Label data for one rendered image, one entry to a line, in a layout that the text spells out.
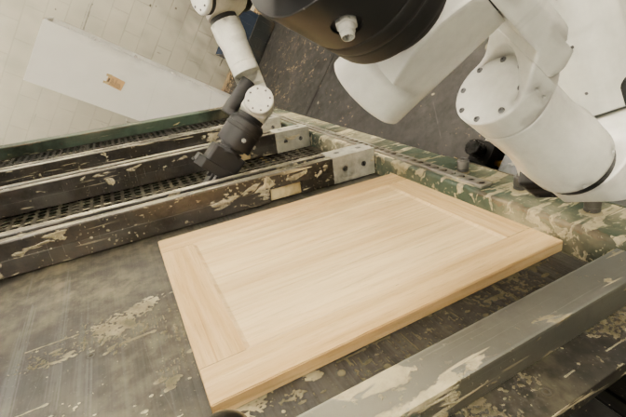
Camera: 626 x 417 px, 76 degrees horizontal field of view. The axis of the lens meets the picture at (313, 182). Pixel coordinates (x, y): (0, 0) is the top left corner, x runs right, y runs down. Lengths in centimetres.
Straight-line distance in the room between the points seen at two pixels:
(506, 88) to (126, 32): 562
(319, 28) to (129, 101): 433
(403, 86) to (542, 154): 15
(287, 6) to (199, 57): 574
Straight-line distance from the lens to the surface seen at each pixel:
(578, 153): 39
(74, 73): 449
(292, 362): 50
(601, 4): 45
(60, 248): 92
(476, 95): 35
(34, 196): 129
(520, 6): 29
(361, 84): 28
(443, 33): 26
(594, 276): 64
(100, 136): 212
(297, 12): 20
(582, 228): 74
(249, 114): 96
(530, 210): 78
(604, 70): 46
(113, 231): 91
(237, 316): 59
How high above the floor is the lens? 157
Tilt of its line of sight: 31 degrees down
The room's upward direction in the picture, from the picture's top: 71 degrees counter-clockwise
